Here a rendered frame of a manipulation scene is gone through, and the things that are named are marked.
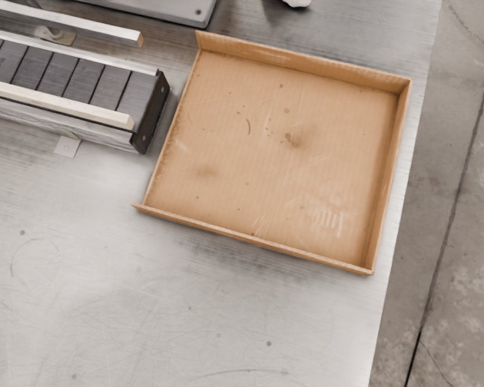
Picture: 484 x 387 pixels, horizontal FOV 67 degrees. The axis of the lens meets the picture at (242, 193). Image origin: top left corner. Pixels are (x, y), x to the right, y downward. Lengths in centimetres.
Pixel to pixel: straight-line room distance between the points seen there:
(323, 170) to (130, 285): 29
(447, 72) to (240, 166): 131
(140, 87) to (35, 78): 14
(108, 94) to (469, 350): 131
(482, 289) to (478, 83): 78
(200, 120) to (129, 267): 22
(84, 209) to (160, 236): 11
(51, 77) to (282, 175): 33
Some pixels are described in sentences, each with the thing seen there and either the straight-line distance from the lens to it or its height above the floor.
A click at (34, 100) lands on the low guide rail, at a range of 52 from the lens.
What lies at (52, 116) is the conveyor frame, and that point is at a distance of 55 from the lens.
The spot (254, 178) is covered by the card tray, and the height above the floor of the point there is 83.
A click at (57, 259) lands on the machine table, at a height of 83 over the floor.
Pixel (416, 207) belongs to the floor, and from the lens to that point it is 145.
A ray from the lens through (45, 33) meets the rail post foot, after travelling 68.
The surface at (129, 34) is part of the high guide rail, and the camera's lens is 46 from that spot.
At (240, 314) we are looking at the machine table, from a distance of 47.
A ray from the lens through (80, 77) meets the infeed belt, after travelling 55.
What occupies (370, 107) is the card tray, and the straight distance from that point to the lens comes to 55.
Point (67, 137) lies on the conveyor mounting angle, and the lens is 58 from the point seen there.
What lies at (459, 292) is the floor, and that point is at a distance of 146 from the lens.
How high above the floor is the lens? 130
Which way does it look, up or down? 75 degrees down
